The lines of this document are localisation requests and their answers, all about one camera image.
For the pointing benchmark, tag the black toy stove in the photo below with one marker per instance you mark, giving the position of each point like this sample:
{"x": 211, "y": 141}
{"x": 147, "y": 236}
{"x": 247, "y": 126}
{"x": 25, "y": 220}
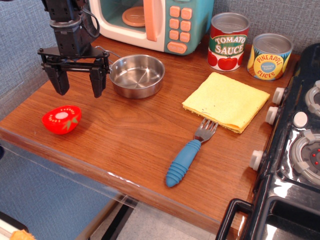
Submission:
{"x": 286, "y": 193}

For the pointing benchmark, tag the red toy tomato half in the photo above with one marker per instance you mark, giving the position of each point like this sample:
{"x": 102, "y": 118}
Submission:
{"x": 62, "y": 120}

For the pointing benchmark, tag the pineapple slices can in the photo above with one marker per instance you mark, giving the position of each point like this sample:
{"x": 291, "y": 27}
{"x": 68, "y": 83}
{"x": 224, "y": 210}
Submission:
{"x": 269, "y": 56}

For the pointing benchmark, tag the blue handled fork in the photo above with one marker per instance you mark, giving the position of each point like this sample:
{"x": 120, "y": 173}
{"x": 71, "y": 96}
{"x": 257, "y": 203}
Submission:
{"x": 182, "y": 162}

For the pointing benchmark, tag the yellow folded cloth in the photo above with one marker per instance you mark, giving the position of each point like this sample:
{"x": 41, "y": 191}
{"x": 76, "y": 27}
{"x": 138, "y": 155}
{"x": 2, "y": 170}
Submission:
{"x": 226, "y": 101}

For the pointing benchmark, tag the tomato sauce can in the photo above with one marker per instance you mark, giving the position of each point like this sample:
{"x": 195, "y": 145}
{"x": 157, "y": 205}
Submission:
{"x": 227, "y": 41}

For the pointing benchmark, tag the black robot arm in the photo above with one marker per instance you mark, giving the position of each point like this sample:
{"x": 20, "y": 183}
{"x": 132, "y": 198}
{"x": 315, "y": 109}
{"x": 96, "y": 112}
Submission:
{"x": 62, "y": 10}

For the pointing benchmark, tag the teal toy microwave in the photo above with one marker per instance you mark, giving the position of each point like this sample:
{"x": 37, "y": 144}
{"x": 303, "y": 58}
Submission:
{"x": 169, "y": 26}

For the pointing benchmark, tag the small steel pan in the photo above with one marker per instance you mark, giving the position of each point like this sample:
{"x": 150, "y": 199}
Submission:
{"x": 136, "y": 76}

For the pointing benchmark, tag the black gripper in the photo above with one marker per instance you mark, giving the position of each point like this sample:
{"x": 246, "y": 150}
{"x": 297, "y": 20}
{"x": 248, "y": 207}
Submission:
{"x": 74, "y": 52}

